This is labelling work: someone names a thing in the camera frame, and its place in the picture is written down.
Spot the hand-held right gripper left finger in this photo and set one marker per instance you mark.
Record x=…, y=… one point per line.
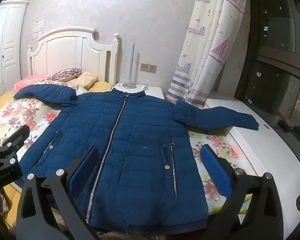
x=83, y=166

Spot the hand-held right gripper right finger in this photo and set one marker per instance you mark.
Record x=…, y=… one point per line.
x=215, y=170

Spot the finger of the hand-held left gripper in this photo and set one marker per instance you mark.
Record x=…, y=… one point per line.
x=17, y=136

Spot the blue puffer jacket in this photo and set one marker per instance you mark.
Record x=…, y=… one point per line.
x=140, y=135

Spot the yellow fitted sheet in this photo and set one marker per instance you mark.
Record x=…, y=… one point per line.
x=2, y=100

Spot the floral bed sheet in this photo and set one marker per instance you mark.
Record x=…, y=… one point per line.
x=215, y=140

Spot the white window sill platform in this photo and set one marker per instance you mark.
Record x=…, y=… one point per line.
x=260, y=150

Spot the pink floral pillow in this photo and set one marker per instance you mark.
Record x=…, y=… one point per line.
x=30, y=81

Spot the round metal sill cap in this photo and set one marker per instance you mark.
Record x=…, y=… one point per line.
x=266, y=126

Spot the white wardrobe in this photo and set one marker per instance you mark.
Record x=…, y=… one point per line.
x=5, y=42

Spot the round patterned cushion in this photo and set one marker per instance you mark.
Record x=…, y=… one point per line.
x=65, y=75

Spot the yellow pillow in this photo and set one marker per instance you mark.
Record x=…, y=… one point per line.
x=100, y=86

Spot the silver desk lamp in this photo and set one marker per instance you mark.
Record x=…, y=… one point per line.
x=128, y=85

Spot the white bed headboard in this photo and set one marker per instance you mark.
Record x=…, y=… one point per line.
x=65, y=55

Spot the white nightstand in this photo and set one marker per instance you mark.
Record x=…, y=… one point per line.
x=152, y=91

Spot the sailboat print curtain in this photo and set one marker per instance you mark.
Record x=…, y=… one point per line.
x=210, y=55

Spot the dark window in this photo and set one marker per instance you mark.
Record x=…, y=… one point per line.
x=277, y=42

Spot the white wall notice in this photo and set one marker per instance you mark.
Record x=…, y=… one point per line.
x=40, y=24

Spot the beige wall socket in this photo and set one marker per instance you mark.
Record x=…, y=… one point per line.
x=148, y=68

